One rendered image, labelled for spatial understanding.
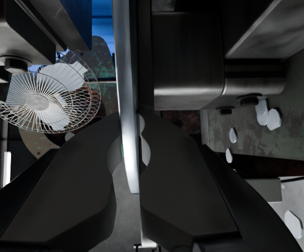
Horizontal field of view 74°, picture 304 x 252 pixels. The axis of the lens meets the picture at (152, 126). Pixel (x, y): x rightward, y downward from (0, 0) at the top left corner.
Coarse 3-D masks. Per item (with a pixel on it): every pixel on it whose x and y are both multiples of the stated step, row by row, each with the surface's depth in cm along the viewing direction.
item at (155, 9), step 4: (152, 0) 24; (156, 0) 24; (160, 0) 25; (164, 0) 25; (168, 0) 25; (172, 0) 25; (152, 4) 25; (156, 4) 25; (160, 4) 25; (164, 4) 25; (168, 4) 25; (172, 4) 25; (152, 8) 26; (156, 8) 26; (160, 8) 26; (164, 8) 26; (168, 8) 26; (172, 8) 26
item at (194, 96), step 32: (160, 32) 18; (192, 32) 18; (160, 64) 17; (192, 64) 18; (224, 64) 18; (256, 64) 18; (160, 96) 19; (192, 96) 19; (224, 96) 19; (256, 96) 19
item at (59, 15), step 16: (32, 0) 21; (48, 0) 21; (64, 0) 22; (80, 0) 28; (48, 16) 23; (64, 16) 23; (80, 16) 27; (64, 32) 26; (80, 32) 27; (80, 48) 31
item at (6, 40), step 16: (0, 0) 18; (16, 0) 19; (0, 16) 18; (16, 16) 19; (32, 16) 21; (0, 32) 19; (16, 32) 19; (32, 32) 22; (48, 32) 25; (0, 48) 22; (16, 48) 22; (32, 48) 22; (48, 48) 25; (64, 48) 29; (0, 64) 26; (16, 64) 24; (32, 64) 27; (48, 64) 27
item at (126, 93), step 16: (112, 0) 8; (128, 0) 9; (112, 16) 9; (128, 16) 9; (128, 32) 9; (128, 48) 9; (128, 64) 9; (128, 80) 9; (128, 96) 10; (128, 112) 10; (128, 128) 10; (128, 144) 11; (128, 160) 12; (128, 176) 13
